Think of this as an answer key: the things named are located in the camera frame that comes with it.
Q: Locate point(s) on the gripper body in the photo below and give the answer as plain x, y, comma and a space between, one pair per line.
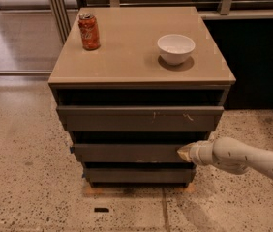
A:
197, 153

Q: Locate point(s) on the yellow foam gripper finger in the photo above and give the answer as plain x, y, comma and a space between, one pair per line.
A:
187, 152

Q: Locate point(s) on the grey drawer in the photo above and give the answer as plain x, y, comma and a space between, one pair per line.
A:
140, 118
128, 175
131, 153

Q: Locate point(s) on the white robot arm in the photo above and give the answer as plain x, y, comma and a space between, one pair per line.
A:
229, 155

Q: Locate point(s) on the grey bottom drawer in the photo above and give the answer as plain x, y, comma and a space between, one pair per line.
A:
128, 175

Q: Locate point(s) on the grey drawer cabinet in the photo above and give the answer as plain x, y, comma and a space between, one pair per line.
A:
127, 70

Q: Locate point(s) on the grey top drawer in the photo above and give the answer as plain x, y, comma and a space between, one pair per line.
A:
140, 118

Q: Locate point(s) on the white ceramic bowl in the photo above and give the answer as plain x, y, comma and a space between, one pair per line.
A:
175, 49

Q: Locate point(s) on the black floor marker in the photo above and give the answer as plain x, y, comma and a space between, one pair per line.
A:
101, 210

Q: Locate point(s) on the blue tape piece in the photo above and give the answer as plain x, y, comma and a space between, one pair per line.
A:
72, 149

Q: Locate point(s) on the orange soda can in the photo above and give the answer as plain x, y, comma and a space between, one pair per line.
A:
89, 31

